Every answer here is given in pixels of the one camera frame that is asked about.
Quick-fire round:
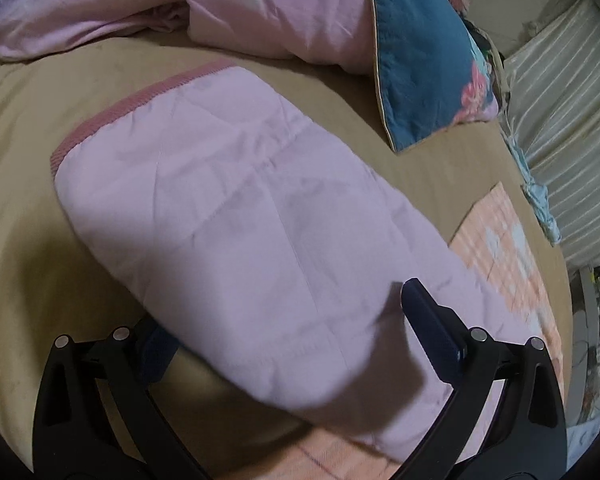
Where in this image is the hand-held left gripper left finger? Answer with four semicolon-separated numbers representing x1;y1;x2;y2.
32;319;217;480

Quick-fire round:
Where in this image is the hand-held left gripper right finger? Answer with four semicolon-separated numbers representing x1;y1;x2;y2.
380;277;567;480

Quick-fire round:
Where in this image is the pink quilted jacket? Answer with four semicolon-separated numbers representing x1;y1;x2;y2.
50;59;543;467

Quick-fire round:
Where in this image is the orange checked flower blanket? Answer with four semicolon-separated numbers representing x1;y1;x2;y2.
300;182;566;480

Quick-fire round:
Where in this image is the light blue garment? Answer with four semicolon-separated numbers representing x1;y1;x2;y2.
500;115;563;247

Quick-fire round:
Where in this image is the bed with tan sheet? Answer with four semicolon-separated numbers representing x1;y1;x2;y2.
0;25;573;480

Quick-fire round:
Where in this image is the white pleated curtain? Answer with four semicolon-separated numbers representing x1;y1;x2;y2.
502;0;600;267

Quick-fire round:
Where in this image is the blue floral pink-backed quilt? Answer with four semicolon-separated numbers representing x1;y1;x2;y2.
0;0;501;153

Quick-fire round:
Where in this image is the grey wall desk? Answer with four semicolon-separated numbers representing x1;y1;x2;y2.
570;265;600;428

